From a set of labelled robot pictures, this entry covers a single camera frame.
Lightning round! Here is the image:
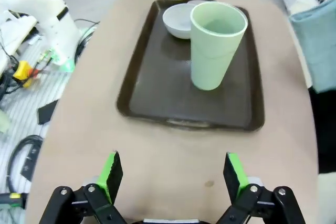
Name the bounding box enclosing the white ceramic bowl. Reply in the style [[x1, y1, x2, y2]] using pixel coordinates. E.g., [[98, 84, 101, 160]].
[[162, 4, 194, 40]]

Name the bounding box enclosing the yellow emergency stop button box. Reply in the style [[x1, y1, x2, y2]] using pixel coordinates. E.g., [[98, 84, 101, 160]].
[[12, 60, 35, 89]]

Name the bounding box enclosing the coiled black cable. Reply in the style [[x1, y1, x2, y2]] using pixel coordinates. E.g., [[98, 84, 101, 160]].
[[7, 134, 43, 191]]

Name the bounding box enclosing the teal quilted fabric mat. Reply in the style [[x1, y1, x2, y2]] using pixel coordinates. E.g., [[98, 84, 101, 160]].
[[288, 0, 336, 93]]

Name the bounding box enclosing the green-padded black right gripper left finger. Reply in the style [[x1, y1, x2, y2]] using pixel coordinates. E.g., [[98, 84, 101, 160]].
[[39, 151, 129, 224]]

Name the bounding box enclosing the black device with yellow label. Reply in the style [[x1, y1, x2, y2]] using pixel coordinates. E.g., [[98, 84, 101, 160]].
[[0, 191, 28, 209]]

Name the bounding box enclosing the black cable bundle at arm base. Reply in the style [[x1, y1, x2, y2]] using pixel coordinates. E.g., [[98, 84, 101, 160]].
[[74, 18, 101, 64]]

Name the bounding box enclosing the small flat black box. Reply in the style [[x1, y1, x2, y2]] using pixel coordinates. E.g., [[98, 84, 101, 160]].
[[38, 100, 59, 125]]

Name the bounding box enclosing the dark brown plastic serving tray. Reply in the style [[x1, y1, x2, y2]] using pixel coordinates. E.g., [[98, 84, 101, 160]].
[[116, 0, 266, 133]]

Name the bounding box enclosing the green-padded black right gripper right finger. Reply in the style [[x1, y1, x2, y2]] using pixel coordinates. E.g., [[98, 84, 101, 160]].
[[215, 152, 307, 224]]

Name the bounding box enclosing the pale green plastic cup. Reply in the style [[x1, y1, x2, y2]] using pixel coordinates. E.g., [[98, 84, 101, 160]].
[[189, 1, 249, 91]]

